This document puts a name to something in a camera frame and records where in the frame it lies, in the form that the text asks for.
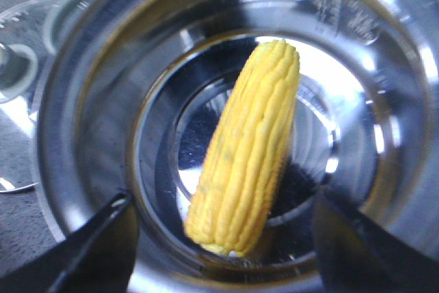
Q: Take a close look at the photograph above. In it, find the pale green electric cooking pot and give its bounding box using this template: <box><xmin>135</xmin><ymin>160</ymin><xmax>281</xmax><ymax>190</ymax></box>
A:
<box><xmin>36</xmin><ymin>0</ymin><xmax>438</xmax><ymax>292</ymax></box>

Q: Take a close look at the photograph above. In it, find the yellow corn cob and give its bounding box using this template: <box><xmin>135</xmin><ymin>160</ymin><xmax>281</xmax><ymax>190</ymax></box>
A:
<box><xmin>184</xmin><ymin>40</ymin><xmax>300</xmax><ymax>257</ymax></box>

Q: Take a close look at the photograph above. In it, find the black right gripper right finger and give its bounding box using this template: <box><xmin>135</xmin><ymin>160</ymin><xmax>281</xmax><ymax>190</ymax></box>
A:
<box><xmin>313</xmin><ymin>188</ymin><xmax>438</xmax><ymax>292</ymax></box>

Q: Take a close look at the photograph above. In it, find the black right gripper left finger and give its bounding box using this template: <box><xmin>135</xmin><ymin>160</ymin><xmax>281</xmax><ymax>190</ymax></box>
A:
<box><xmin>1</xmin><ymin>193</ymin><xmax>138</xmax><ymax>292</ymax></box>

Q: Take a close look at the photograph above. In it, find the glass pot lid steel rim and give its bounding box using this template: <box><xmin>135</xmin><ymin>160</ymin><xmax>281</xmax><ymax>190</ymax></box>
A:
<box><xmin>1</xmin><ymin>0</ymin><xmax>94</xmax><ymax>194</ymax></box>

